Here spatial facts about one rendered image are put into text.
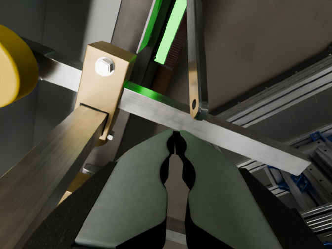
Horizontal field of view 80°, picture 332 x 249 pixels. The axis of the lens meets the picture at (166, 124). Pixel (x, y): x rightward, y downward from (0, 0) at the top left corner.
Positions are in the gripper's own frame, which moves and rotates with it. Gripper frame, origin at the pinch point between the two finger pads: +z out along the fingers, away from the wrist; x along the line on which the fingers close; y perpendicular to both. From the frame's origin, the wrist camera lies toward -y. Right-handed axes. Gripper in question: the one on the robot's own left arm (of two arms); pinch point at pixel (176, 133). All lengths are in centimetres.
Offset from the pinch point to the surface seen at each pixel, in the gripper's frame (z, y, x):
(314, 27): 97, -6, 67
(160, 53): 27.4, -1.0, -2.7
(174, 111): 12.9, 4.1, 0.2
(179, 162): 99, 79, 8
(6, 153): 26, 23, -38
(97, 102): 11.9, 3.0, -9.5
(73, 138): 5.2, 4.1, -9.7
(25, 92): 8.6, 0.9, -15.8
